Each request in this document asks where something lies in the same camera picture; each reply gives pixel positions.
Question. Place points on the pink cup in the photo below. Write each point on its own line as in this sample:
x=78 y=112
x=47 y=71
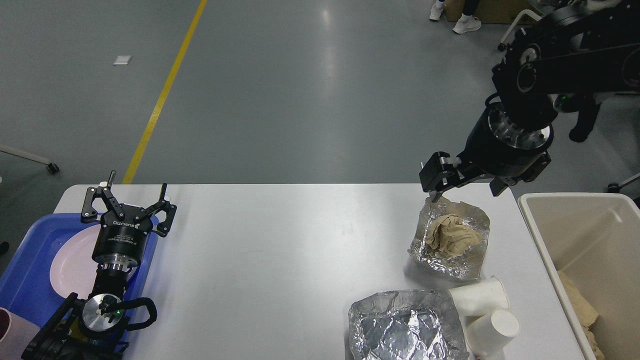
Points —
x=15 y=335

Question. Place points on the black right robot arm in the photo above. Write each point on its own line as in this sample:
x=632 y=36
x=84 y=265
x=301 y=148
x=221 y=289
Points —
x=568 y=62

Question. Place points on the white paper cup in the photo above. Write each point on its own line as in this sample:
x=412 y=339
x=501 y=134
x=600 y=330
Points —
x=481 y=298
x=488 y=335

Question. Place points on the white chair left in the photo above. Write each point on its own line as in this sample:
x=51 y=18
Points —
x=51 y=167

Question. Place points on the foil sheet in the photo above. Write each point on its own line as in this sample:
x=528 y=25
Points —
x=464 y=268
x=412 y=324

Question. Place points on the white chair right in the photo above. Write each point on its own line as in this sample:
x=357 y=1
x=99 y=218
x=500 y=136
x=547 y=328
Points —
x=616 y=187

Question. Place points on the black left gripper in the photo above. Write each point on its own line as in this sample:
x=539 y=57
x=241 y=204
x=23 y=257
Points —
x=122 y=237

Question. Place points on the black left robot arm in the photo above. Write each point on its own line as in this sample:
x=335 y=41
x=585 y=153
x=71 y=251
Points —
x=93 y=328

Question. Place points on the white chair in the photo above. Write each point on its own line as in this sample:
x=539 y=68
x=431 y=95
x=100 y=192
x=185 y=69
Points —
x=51 y=167
x=616 y=187

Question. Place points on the brown paper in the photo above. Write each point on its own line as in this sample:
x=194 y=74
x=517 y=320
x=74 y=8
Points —
x=586 y=314
x=450 y=236

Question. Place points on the white chair background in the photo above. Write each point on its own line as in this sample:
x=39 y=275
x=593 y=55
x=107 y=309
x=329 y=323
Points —
x=525 y=18

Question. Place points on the cardboard box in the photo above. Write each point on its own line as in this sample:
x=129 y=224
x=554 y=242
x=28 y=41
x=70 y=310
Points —
x=488 y=11

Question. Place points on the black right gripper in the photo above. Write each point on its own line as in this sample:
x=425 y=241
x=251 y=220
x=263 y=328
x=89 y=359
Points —
x=496 y=148

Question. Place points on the lower white paper cup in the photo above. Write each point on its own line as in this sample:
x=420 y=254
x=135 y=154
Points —
x=488 y=335

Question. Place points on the beige plastic bin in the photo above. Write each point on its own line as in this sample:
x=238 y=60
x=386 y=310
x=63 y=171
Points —
x=592 y=238

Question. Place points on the pink plate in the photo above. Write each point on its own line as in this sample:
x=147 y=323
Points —
x=73 y=269

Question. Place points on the person with white sneakers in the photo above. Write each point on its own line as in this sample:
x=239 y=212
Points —
x=466 y=23

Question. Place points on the upper white paper cup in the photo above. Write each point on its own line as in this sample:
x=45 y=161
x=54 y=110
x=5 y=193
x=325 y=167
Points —
x=481 y=298

